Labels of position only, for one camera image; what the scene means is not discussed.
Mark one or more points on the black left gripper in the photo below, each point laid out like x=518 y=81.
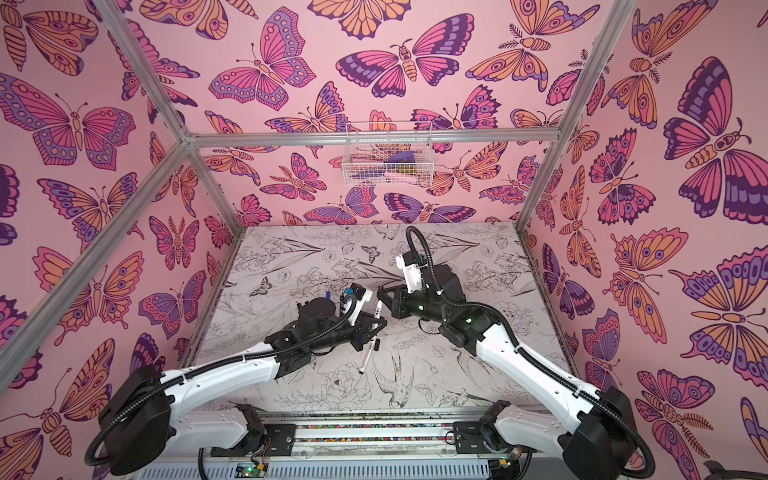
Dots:
x=359 y=329

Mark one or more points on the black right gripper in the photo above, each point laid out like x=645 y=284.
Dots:
x=396 y=302

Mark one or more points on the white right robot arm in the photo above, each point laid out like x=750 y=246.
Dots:
x=592 y=431

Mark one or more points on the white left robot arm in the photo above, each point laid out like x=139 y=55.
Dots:
x=143 y=419

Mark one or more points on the green circuit board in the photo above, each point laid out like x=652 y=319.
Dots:
x=251 y=471

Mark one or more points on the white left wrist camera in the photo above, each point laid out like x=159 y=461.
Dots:
x=352 y=302

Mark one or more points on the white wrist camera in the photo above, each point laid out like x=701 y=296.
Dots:
x=415 y=272
x=352 y=302

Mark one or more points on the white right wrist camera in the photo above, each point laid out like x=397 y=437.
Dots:
x=415 y=272

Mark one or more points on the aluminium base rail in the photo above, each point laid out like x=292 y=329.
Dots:
x=427 y=444

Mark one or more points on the white wire basket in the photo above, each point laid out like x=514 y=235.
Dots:
x=389 y=153

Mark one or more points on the aluminium frame post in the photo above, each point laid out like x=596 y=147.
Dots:
x=136 y=50
x=602 y=48

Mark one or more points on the aluminium frame left beam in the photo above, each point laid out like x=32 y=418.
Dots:
x=49 y=311

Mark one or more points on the aluminium frame right post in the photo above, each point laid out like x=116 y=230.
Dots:
x=602 y=48

